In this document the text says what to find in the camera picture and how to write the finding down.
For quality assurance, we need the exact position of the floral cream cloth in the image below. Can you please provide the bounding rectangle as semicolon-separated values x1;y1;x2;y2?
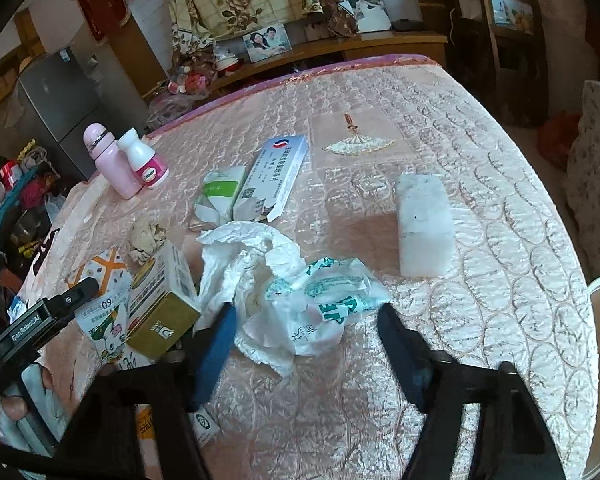
562;80;600;281

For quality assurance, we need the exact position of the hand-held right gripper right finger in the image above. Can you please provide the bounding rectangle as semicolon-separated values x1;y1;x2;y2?
378;304;567;480

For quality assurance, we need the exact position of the beige crumpled tissue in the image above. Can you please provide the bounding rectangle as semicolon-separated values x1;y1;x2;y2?
129;217;169;266

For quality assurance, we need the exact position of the green and white box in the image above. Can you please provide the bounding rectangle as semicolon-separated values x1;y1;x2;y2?
194;166;249;224

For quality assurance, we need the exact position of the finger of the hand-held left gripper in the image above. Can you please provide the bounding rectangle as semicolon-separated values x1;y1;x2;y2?
50;276;101;322

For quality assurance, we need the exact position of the white green-printed plastic bag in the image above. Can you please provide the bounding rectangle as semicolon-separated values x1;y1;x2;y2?
250;256;392;361

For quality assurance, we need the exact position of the white plastic bag green print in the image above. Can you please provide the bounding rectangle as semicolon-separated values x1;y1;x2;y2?
195;220;306;379

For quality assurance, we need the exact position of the person's left hand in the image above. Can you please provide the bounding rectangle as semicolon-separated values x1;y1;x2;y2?
0;393;32;422

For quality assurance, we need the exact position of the gold and white box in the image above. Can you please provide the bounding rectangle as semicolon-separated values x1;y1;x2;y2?
125;240;202;361

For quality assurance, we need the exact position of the small white packet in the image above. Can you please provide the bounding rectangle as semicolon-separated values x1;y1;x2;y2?
192;400;222;446

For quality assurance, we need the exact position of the red and white flower bunch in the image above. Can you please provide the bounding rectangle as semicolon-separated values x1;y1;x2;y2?
167;50;242;97

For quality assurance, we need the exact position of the white foam block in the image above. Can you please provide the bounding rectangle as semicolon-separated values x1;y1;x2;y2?
396;172;456;277

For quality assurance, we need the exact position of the dark wooden rack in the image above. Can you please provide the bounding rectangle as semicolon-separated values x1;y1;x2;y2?
450;0;549;127

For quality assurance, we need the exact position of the printed white carton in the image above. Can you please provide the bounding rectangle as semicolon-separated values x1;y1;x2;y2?
75;294;131;367

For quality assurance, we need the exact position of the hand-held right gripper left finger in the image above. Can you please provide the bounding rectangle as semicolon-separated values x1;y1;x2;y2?
45;303;239;480

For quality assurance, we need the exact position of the grey refrigerator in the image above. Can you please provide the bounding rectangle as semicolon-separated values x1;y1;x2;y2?
17;46;116;181

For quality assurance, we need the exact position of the blue and white medicine box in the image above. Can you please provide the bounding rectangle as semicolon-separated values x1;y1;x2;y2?
232;135;310;224

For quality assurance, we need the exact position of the floral yellow blanket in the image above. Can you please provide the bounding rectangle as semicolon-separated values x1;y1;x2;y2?
166;0;326;71

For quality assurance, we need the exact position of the framed couple photo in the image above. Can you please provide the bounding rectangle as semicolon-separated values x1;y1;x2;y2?
242;22;293;64

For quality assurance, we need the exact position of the pink quilted bed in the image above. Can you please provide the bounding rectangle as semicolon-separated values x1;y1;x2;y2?
17;52;600;480

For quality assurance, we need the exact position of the wedding photo print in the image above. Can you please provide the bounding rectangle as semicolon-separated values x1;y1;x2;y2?
337;0;393;35

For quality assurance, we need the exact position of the orange and white box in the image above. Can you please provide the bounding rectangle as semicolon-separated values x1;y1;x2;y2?
66;247;131;307

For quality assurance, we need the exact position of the white pill bottle pink label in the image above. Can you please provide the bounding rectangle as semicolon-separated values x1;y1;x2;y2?
117;128;171;190

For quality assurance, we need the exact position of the red bag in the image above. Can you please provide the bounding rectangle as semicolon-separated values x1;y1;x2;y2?
537;112;584;171

